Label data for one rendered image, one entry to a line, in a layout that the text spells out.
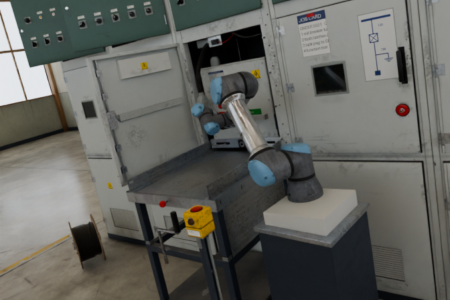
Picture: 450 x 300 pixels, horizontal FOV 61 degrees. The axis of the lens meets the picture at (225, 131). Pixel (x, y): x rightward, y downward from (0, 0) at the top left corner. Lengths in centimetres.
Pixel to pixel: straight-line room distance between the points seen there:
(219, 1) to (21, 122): 1171
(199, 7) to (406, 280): 186
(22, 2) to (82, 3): 79
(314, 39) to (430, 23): 51
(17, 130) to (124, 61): 1134
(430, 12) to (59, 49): 249
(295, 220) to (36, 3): 253
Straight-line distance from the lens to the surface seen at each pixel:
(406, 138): 195
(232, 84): 168
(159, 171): 224
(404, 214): 210
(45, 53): 329
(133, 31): 258
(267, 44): 214
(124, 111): 229
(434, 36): 185
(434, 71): 186
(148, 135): 237
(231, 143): 246
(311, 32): 200
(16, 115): 1352
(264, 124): 229
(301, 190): 160
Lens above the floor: 145
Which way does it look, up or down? 11 degrees down
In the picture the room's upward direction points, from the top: 12 degrees counter-clockwise
